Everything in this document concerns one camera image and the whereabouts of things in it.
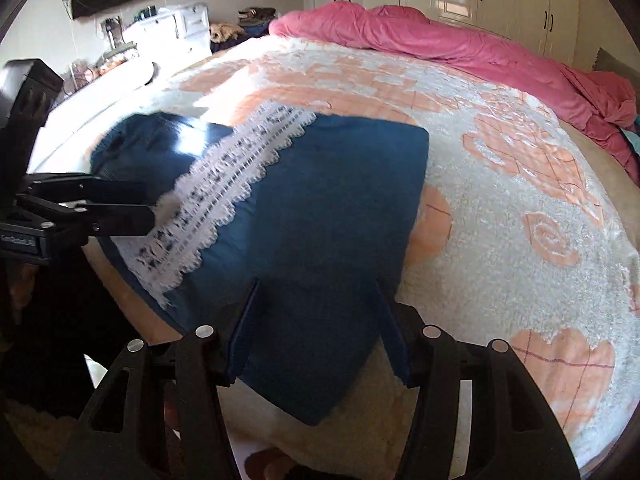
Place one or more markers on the blue pants with lace trim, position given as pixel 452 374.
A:
pixel 325 210

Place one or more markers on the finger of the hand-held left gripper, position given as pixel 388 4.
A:
pixel 100 190
pixel 120 220

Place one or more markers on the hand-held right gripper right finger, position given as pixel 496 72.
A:
pixel 395 345

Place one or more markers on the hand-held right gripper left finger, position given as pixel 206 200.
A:
pixel 245 340

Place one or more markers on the white rounded board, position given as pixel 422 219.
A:
pixel 125 75

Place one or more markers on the pile of folded clothes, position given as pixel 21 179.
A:
pixel 256 16

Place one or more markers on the pink duvet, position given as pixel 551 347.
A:
pixel 450 40

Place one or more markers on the grey headboard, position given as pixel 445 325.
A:
pixel 620 67

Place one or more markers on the person's left hand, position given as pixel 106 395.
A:
pixel 22 285

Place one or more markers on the beige plush toy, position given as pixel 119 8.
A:
pixel 225 32

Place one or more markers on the person's foot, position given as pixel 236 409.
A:
pixel 267 462

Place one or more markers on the white orange fleece blanket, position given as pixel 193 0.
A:
pixel 500 240

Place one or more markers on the white dresser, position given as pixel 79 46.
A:
pixel 190 25

